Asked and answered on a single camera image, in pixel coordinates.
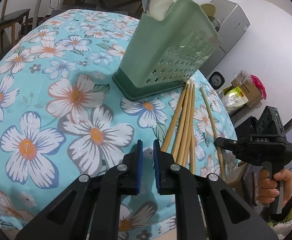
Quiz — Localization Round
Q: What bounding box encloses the bamboo chopstick apart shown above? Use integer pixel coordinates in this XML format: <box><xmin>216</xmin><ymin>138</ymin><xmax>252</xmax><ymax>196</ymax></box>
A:
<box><xmin>200</xmin><ymin>87</ymin><xmax>226</xmax><ymax>181</ymax></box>

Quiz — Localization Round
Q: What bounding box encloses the bamboo chopstick three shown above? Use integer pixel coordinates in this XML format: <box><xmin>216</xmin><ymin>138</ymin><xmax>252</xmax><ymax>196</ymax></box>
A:
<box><xmin>178</xmin><ymin>85</ymin><xmax>194</xmax><ymax>166</ymax></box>

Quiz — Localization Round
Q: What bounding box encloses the bamboo chopstick one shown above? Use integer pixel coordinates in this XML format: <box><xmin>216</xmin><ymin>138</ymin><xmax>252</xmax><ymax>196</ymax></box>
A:
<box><xmin>161</xmin><ymin>85</ymin><xmax>189</xmax><ymax>152</ymax></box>

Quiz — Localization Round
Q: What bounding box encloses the right hand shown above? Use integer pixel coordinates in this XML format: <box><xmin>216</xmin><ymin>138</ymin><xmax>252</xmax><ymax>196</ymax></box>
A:
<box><xmin>258</xmin><ymin>168</ymin><xmax>292</xmax><ymax>207</ymax></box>

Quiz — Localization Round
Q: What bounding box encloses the cardboard box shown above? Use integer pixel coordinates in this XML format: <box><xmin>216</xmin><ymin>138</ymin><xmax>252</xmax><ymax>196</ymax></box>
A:
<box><xmin>231</xmin><ymin>79</ymin><xmax>262</xmax><ymax>109</ymax></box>

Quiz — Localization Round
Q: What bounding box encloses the yellow green snack bag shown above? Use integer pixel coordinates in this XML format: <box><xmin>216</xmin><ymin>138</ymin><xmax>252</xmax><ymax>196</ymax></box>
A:
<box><xmin>222</xmin><ymin>86</ymin><xmax>248</xmax><ymax>113</ymax></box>

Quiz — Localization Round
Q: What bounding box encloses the black rice cooker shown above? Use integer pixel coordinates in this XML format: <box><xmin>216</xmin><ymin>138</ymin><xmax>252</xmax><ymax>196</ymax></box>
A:
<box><xmin>208</xmin><ymin>72</ymin><xmax>225</xmax><ymax>90</ymax></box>

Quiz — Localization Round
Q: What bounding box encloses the floral blue tablecloth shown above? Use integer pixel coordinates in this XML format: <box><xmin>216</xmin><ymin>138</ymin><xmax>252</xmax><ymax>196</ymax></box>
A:
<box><xmin>0</xmin><ymin>9</ymin><xmax>236</xmax><ymax>239</ymax></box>

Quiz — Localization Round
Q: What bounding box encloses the silver refrigerator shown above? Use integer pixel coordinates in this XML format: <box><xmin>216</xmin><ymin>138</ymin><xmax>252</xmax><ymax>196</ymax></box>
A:
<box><xmin>199</xmin><ymin>0</ymin><xmax>250</xmax><ymax>77</ymax></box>

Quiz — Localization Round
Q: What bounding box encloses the green plastic utensil caddy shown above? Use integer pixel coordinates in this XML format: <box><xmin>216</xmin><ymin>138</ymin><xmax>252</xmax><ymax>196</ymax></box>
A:
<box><xmin>112</xmin><ymin>0</ymin><xmax>222</xmax><ymax>101</ymax></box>

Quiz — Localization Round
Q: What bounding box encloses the wooden chair dark seat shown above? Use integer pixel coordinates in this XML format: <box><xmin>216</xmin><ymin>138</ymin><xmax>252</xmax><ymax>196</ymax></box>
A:
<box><xmin>0</xmin><ymin>0</ymin><xmax>30</xmax><ymax>52</ymax></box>

